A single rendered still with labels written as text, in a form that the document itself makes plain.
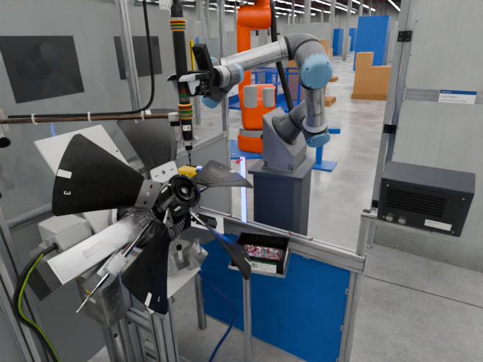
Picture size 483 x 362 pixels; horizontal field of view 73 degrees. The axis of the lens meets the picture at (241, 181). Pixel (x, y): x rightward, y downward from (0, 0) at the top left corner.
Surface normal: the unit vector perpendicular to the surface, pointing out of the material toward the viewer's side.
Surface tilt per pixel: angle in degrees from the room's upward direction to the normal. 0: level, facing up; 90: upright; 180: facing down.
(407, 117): 90
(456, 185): 15
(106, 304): 90
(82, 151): 71
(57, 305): 90
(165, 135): 40
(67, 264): 50
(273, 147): 90
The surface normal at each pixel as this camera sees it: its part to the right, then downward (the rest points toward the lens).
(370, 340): -0.02, -0.92
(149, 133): 0.04, -0.37
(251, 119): 0.02, 0.40
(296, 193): 0.34, 0.36
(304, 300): -0.52, 0.35
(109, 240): 0.64, -0.44
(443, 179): -0.15, -0.80
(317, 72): 0.16, 0.76
